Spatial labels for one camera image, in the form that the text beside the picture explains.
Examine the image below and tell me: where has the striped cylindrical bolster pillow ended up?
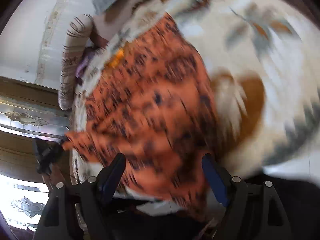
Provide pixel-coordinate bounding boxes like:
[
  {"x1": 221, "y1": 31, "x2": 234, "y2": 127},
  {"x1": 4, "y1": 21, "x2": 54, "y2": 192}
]
[{"x1": 58, "y1": 14, "x2": 93, "y2": 111}]

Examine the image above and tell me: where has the brown door with glass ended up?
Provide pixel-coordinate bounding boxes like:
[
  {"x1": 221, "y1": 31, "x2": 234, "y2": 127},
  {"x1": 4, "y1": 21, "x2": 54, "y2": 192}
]
[{"x1": 0, "y1": 76, "x2": 73, "y2": 240}]

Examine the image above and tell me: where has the purple cloth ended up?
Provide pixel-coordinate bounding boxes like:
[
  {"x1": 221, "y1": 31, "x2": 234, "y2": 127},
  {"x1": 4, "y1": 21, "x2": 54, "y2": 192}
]
[{"x1": 75, "y1": 47, "x2": 95, "y2": 79}]

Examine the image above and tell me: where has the cream leaf pattern blanket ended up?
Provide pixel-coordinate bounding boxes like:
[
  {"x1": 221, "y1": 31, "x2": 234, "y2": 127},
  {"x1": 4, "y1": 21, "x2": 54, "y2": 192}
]
[{"x1": 72, "y1": 0, "x2": 319, "y2": 178}]

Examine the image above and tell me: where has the pink bed sheet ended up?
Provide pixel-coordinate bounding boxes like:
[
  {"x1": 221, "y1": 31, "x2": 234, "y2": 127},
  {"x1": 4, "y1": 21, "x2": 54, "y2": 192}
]
[{"x1": 89, "y1": 14, "x2": 117, "y2": 48}]

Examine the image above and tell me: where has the person left hand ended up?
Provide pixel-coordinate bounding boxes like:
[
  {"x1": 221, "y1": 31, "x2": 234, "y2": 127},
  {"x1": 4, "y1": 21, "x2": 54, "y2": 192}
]
[{"x1": 42, "y1": 164, "x2": 65, "y2": 191}]

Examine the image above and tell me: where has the orange black floral blouse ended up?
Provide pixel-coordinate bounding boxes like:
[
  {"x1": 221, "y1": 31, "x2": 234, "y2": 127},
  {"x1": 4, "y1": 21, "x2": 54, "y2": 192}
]
[{"x1": 63, "y1": 14, "x2": 217, "y2": 220}]

